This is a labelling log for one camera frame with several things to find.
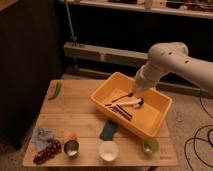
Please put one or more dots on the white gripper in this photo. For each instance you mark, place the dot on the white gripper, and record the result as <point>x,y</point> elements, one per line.
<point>144,79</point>

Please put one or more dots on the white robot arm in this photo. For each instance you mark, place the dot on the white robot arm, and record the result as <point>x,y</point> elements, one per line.
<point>164,58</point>

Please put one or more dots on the yellow plastic tray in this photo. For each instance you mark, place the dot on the yellow plastic tray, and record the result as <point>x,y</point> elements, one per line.
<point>142,114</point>

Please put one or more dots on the dark striped utensil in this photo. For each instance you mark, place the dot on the dark striped utensil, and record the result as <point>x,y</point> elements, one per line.
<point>115,109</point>

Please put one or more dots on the green sponge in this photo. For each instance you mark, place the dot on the green sponge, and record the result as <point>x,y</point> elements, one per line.
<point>108,131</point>

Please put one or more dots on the green cup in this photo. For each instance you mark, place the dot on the green cup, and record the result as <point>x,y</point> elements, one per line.
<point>150,146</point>

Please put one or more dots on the grey metal beam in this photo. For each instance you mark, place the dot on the grey metal beam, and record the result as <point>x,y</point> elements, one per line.
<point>104,54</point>

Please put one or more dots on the upper shelf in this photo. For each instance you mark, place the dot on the upper shelf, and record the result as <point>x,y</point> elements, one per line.
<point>146,6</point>

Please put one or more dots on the metal pole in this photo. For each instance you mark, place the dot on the metal pole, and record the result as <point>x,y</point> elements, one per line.
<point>73,38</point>

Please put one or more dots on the bunch of dark grapes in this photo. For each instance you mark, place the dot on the bunch of dark grapes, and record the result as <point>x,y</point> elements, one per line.
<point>50,151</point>

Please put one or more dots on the blue crumpled cloth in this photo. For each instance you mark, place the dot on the blue crumpled cloth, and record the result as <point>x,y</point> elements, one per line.
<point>41,137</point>

